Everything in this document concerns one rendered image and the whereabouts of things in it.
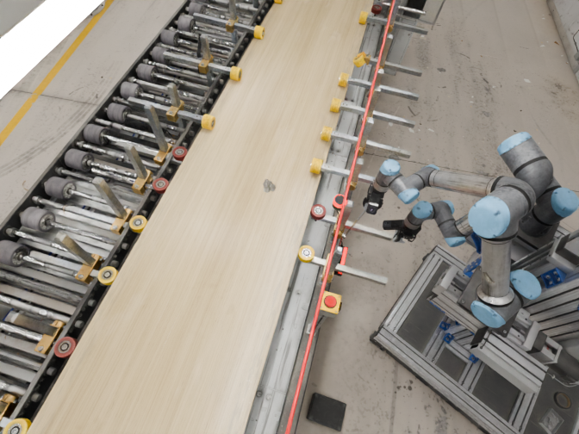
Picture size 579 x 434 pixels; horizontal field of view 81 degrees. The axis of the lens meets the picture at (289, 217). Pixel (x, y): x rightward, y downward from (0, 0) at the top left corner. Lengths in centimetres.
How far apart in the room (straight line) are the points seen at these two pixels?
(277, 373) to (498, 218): 119
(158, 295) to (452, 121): 325
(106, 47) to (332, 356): 379
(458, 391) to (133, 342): 183
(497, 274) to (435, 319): 123
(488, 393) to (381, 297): 84
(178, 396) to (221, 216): 81
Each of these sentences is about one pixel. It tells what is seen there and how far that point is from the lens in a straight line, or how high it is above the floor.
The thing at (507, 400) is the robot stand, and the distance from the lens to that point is 265.
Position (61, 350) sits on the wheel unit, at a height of 91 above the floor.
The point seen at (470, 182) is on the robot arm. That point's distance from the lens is 140.
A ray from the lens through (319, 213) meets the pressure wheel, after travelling 177.
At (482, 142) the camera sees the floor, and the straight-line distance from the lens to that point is 391.
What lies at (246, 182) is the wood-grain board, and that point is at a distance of 185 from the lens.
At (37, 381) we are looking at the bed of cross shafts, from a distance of 182.
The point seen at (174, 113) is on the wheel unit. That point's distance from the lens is 213.
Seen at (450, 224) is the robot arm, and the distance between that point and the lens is 164.
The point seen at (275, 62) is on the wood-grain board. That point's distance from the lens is 256.
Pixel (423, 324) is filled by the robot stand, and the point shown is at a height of 21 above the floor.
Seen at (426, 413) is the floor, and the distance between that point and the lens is 263.
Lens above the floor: 242
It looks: 61 degrees down
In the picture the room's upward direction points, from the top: 8 degrees clockwise
